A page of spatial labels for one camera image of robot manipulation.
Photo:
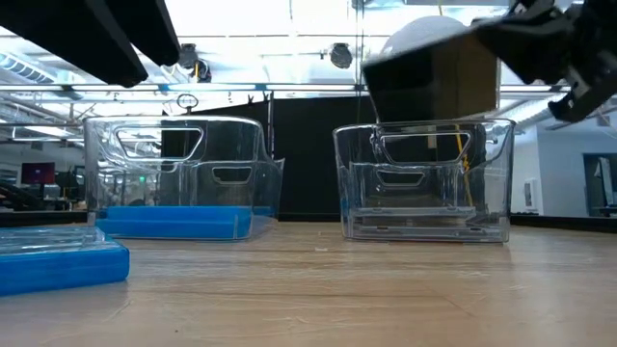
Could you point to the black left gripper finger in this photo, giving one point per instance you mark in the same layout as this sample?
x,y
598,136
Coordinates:
x,y
72,34
149,29

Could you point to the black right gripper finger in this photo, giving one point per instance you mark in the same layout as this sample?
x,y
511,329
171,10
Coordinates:
x,y
530,48

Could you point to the black ceiling device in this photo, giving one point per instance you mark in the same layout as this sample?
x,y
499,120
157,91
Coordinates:
x,y
187,55
341,55

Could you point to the round metal hook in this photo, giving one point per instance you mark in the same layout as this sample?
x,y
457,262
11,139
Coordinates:
x,y
187,95

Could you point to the white globe table lamp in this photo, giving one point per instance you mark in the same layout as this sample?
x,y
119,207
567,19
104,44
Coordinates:
x,y
419,34

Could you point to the clear plastic storage bin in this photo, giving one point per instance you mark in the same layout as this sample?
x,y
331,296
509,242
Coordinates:
x,y
491,168
144,193

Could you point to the dark red monitor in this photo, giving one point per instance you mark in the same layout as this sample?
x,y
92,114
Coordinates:
x,y
38,173

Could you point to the thin vertical pole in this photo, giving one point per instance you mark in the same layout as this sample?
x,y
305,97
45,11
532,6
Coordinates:
x,y
359,29

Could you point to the black backdrop panel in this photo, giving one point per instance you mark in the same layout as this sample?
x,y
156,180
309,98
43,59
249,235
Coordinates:
x,y
308,159

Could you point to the silver horizontal rail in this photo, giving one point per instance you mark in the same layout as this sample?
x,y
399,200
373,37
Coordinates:
x,y
241,87

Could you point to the black aluminium table frame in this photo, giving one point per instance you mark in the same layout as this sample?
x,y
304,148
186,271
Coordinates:
x,y
38,219

